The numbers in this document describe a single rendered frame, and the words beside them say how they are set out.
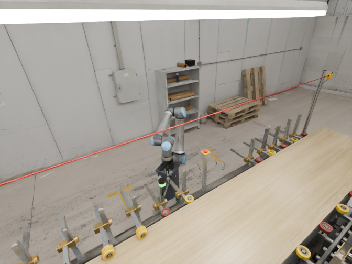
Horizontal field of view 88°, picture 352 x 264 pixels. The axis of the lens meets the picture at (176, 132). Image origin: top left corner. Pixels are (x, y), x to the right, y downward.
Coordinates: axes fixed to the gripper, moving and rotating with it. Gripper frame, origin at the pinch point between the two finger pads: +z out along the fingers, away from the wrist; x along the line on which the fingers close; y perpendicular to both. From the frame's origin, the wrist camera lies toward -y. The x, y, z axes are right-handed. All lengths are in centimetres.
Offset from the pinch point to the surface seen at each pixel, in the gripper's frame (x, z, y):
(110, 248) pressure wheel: -38, 0, -68
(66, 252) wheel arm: -22, 2, -95
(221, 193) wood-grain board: -44, 8, 33
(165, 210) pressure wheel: -30.4, 6.7, -20.1
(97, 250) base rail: -15, 28, -79
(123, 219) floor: 56, 98, -44
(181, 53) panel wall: 240, -81, 190
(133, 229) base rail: -15, 28, -47
